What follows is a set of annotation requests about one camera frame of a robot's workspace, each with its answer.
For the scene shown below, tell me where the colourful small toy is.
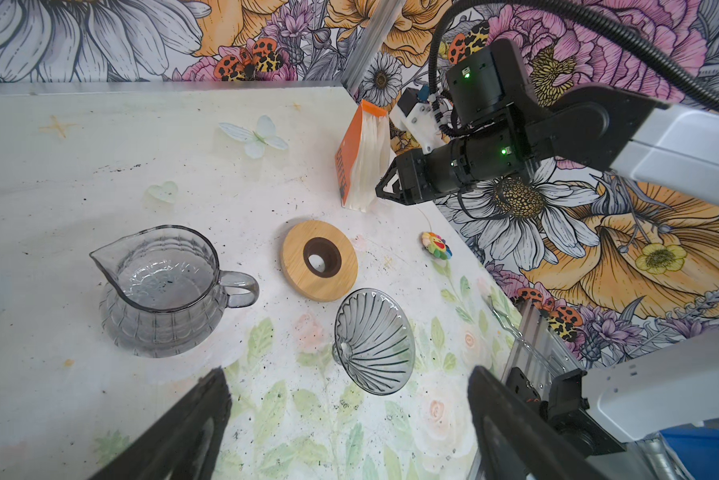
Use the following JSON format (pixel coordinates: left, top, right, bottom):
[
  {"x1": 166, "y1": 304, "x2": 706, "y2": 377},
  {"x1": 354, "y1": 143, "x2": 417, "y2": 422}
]
[{"x1": 421, "y1": 232, "x2": 453, "y2": 261}]

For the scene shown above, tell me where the grey ribbed glass pitcher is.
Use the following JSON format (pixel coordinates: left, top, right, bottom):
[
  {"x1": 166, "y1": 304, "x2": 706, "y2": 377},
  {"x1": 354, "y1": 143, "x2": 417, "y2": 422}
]
[{"x1": 89, "y1": 225, "x2": 259, "y2": 358}]

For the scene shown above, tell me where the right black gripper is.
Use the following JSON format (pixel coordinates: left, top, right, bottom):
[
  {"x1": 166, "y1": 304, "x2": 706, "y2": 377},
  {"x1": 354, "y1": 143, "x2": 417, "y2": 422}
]
[{"x1": 375, "y1": 39, "x2": 551, "y2": 205}]

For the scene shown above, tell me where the aluminium front rail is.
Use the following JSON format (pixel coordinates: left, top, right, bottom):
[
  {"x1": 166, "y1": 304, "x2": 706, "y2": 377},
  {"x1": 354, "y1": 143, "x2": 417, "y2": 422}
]
[{"x1": 501, "y1": 300, "x2": 583, "y2": 398}]

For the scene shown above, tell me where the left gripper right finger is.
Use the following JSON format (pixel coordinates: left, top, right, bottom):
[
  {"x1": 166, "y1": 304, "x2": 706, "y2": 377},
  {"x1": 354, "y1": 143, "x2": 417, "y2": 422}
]
[{"x1": 467, "y1": 366, "x2": 605, "y2": 480}]

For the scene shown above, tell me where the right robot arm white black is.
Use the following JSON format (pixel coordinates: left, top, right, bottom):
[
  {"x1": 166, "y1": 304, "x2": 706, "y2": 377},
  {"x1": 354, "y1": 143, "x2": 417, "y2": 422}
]
[{"x1": 375, "y1": 39, "x2": 719, "y2": 455}]

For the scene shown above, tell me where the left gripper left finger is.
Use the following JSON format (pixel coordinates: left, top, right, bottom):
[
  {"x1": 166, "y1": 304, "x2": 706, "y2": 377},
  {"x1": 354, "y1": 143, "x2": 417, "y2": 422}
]
[{"x1": 93, "y1": 368, "x2": 232, "y2": 479}]

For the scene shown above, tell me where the wooden dripper ring far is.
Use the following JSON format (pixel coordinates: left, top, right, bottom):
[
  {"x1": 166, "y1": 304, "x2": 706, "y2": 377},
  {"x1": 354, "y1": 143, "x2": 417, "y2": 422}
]
[{"x1": 279, "y1": 219, "x2": 359, "y2": 303}]

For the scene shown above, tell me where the grey glass dripper cone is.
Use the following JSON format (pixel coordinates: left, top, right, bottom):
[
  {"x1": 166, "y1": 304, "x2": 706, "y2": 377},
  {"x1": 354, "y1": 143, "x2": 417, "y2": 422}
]
[{"x1": 332, "y1": 288, "x2": 417, "y2": 396}]

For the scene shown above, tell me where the coffee filter pack orange top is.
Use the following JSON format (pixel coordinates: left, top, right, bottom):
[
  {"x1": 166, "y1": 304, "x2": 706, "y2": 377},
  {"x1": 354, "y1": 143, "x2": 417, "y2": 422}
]
[{"x1": 334, "y1": 100, "x2": 393, "y2": 212}]

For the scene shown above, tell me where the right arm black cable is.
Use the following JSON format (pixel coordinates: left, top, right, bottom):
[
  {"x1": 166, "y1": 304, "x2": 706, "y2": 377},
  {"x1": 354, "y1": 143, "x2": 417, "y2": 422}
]
[{"x1": 427, "y1": 0, "x2": 719, "y2": 139}]

